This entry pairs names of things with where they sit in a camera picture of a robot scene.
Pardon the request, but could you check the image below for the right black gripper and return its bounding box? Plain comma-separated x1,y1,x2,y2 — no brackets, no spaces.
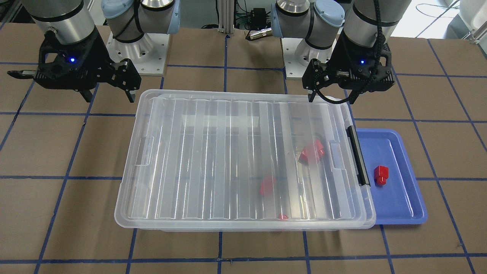
34,28,142,104

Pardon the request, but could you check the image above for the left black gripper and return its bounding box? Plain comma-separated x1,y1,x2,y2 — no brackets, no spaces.
302,33,394,105

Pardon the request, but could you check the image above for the clear plastic box lid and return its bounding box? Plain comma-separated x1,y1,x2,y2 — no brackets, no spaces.
115,89,377,230

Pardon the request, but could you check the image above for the clear plastic storage box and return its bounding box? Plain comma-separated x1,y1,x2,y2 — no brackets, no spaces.
134,93,375,232

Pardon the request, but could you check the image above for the red block pair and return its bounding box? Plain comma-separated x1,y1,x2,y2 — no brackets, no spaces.
298,138,325,164

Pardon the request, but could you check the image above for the black power supply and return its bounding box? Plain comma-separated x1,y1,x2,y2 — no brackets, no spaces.
250,8,267,30

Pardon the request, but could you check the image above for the blue plastic tray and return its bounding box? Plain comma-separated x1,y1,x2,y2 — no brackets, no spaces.
356,128,428,225

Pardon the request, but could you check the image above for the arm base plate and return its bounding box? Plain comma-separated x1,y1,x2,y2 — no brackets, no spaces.
281,38,336,80
106,33,172,76

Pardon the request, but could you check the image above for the black box latch handle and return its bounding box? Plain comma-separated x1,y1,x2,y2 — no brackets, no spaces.
346,125,370,186

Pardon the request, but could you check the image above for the aluminium frame post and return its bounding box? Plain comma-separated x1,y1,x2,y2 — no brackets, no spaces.
217,0,236,36

